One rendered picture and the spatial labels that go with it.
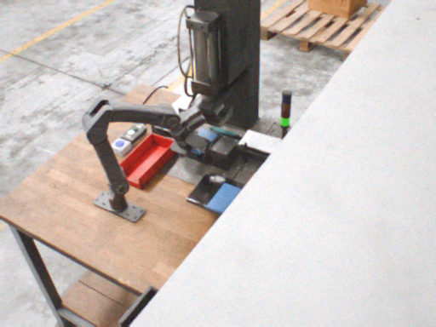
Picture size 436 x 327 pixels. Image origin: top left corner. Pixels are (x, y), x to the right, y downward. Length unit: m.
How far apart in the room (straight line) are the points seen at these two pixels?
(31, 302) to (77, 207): 1.04
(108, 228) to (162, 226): 0.19
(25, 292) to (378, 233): 2.35
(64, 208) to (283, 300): 1.34
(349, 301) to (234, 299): 0.12
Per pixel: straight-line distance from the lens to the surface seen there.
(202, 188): 1.71
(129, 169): 1.85
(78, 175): 1.89
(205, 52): 1.56
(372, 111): 0.80
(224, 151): 1.76
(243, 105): 1.92
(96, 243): 1.63
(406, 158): 0.72
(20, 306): 2.72
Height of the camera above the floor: 2.13
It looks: 37 degrees down
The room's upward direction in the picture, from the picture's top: 3 degrees counter-clockwise
